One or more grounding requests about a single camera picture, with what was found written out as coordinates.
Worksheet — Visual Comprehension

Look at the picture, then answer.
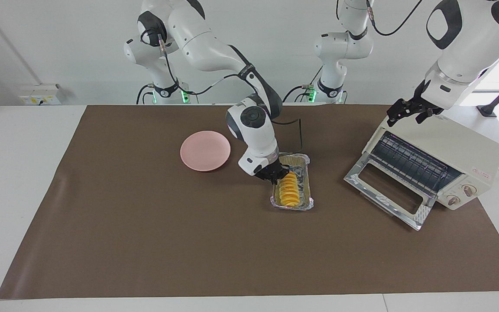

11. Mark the yellow spiral bread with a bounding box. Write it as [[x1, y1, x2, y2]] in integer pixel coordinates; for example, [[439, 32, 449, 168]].
[[278, 171, 302, 208]]

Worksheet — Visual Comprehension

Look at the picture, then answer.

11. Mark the aluminium foil tray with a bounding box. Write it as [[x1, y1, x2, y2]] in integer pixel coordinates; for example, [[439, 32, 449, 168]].
[[270, 153, 315, 212]]

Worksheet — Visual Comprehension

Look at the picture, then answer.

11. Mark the metal oven rack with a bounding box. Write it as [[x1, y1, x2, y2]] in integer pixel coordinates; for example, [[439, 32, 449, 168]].
[[370, 131, 462, 194]]

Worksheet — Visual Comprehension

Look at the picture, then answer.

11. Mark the cream toaster oven body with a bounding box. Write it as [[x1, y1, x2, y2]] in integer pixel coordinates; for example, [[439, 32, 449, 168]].
[[362, 114, 499, 211]]

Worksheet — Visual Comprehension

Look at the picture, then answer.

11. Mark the glass oven door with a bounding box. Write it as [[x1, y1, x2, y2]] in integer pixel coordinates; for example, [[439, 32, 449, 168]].
[[343, 152, 438, 231]]

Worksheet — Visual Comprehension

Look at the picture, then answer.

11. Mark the pink round plate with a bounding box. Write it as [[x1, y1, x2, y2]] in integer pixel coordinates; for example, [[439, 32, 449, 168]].
[[180, 130, 231, 172]]

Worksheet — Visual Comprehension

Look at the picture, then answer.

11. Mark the brown table mat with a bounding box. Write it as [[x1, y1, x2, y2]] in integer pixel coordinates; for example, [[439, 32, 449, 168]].
[[0, 104, 499, 299]]

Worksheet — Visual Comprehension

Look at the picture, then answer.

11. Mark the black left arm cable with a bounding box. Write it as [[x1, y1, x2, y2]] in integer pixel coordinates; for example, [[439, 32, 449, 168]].
[[366, 0, 424, 36]]

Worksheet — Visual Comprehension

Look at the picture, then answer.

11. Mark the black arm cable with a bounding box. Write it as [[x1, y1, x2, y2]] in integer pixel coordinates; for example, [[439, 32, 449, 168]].
[[140, 28, 305, 153], [366, 0, 424, 36]]

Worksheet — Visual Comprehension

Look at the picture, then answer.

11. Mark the black left base cable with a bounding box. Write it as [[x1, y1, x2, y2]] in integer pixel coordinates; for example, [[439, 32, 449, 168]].
[[282, 65, 324, 104]]

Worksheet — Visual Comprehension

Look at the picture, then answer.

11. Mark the black base cable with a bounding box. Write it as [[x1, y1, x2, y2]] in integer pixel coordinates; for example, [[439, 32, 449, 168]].
[[136, 84, 155, 104], [282, 65, 324, 104]]

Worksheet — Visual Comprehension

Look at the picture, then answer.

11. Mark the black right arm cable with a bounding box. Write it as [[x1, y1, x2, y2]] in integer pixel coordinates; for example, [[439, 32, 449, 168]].
[[140, 28, 305, 153]]

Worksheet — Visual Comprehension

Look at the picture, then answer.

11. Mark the black right base cable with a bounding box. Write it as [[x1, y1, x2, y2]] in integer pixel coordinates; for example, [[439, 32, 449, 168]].
[[136, 84, 155, 104]]

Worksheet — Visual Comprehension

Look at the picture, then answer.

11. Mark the white wall socket strip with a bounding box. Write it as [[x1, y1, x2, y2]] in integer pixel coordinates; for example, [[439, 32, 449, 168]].
[[19, 84, 62, 106]]

